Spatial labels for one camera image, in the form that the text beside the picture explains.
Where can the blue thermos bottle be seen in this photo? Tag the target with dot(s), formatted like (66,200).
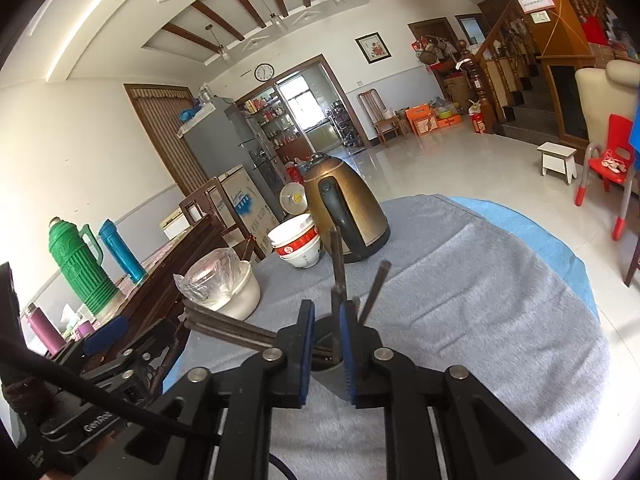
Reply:
(122,252)

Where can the grey refrigerator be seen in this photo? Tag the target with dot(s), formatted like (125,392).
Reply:
(220,140)

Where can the pantry shelf with bottles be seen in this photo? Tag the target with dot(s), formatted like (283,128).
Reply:
(270,120)

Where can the wooden chair with tall back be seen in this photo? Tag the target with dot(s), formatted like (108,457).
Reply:
(377,115)

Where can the framed wall picture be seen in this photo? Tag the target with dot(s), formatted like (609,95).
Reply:
(372,48)

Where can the orange cardboard boxes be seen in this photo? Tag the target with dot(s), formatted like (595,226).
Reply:
(425,120)

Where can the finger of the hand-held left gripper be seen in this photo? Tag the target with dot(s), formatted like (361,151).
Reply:
(150,355)
(105,336)

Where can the bronze electric kettle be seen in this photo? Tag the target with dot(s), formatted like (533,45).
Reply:
(345,210)

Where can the round wall clock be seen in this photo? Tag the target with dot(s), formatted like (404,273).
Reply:
(264,72)

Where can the grey metal chopstick holder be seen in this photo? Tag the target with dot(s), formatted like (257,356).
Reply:
(327,377)

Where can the bunch of dark chopsticks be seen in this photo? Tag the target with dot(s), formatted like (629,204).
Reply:
(225,327)

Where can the brown wooden chair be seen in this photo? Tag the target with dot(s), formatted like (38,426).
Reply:
(200,205)

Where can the grey table cloth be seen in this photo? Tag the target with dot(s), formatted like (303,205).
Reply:
(475,310)

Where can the white step stool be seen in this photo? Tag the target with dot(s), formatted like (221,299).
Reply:
(555,157)

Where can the plain white porcelain bowl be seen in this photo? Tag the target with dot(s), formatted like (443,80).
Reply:
(292,227)

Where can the small pink cup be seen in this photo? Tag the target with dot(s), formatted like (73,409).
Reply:
(85,329)

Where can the brown wooden door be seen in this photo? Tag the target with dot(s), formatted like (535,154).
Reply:
(160,130)

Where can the blue bag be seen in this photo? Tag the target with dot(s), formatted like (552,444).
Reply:
(190,114)

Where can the white box on side table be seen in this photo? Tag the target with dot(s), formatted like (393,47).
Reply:
(172,225)

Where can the white plastic basin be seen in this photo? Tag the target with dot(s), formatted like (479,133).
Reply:
(240,300)

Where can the blue table cover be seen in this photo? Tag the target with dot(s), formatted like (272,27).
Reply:
(550,255)

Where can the cream upholstered chair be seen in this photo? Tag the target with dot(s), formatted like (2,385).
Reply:
(600,95)

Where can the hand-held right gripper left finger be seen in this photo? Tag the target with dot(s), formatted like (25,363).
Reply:
(305,355)

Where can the white box with blue print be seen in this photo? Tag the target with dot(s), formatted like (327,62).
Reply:
(250,205)

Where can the red banded porcelain bowl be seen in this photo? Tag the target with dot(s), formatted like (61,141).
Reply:
(297,246)

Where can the red child chair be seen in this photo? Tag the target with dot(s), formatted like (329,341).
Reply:
(612,160)

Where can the small white fan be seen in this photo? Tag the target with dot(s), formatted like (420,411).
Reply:
(292,196)

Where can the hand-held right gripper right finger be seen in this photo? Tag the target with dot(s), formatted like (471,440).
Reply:
(348,360)

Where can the wooden staircase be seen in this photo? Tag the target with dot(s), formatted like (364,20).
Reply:
(525,95)

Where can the glass bowl in plastic bag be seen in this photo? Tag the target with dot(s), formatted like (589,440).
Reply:
(210,275)

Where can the purple thermos bottle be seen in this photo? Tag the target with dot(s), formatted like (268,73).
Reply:
(42,330)

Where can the green thermos jug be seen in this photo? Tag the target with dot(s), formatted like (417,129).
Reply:
(82,270)

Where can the dark wooden chair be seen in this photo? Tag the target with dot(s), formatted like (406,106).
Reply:
(632,265)

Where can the carved dark wooden side table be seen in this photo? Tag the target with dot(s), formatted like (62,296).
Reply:
(160,280)

